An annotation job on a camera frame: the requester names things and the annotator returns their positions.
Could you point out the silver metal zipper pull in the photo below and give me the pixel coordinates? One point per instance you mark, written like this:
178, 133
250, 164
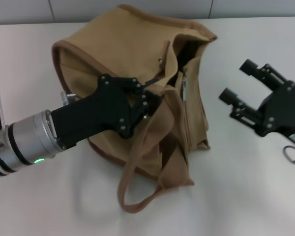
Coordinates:
185, 91

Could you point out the silver left gripper connector stud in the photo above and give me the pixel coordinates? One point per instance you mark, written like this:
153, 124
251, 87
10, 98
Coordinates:
68, 97

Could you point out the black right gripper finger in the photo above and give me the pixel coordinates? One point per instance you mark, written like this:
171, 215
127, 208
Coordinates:
248, 67
227, 96

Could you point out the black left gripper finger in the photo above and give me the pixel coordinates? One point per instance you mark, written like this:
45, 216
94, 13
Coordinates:
147, 83
151, 100

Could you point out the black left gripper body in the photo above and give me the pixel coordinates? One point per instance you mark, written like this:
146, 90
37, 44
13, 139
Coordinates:
100, 113

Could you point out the khaki canvas food bag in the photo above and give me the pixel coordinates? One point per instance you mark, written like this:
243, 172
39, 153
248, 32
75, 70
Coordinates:
108, 49

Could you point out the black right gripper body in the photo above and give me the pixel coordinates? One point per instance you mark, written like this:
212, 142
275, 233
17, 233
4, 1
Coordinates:
282, 113

